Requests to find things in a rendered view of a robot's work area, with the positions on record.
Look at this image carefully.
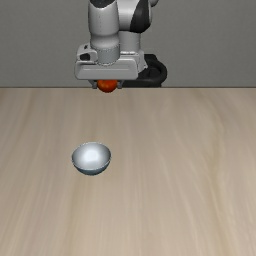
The red tomato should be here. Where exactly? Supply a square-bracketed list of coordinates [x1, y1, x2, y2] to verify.
[97, 79, 119, 94]

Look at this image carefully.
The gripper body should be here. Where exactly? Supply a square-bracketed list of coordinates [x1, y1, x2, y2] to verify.
[74, 42, 148, 81]

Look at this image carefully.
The silver grey bowl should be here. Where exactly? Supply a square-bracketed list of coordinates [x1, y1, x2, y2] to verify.
[71, 141, 112, 177]

